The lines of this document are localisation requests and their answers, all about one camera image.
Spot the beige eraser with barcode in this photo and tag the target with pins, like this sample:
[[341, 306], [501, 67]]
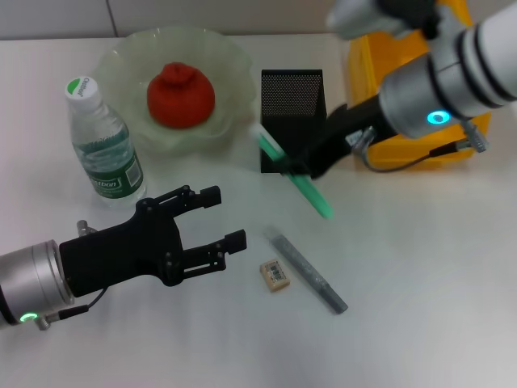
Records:
[[274, 277]]

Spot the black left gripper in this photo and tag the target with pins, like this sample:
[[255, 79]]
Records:
[[121, 250]]

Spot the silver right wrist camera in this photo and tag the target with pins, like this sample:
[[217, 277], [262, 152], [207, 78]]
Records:
[[363, 16]]

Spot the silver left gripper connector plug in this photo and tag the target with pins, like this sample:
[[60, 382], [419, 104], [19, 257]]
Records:
[[85, 228]]

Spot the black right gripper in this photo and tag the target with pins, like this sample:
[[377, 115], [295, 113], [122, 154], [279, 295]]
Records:
[[343, 129]]

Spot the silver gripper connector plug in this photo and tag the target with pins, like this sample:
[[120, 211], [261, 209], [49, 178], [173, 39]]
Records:
[[363, 137], [85, 228]]

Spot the white and silver left arm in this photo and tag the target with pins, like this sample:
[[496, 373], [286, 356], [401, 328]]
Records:
[[24, 279]]

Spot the yellow plastic bin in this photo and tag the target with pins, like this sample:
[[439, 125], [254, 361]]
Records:
[[371, 64]]

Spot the clear green-labelled water bottle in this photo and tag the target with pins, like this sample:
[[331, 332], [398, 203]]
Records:
[[109, 161]]

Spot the grey marker pen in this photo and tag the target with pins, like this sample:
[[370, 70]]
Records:
[[311, 275]]

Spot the black mesh pen holder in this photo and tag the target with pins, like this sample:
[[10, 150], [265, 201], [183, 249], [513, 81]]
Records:
[[291, 101]]

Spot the orange fruit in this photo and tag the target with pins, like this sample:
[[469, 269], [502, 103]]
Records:
[[182, 101]]

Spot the green pen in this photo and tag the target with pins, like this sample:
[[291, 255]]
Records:
[[315, 198]]

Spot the green glass fruit plate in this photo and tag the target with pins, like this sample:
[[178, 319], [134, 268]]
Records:
[[230, 81]]

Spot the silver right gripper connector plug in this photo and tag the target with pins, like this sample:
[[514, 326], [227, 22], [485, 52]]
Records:
[[363, 137]]

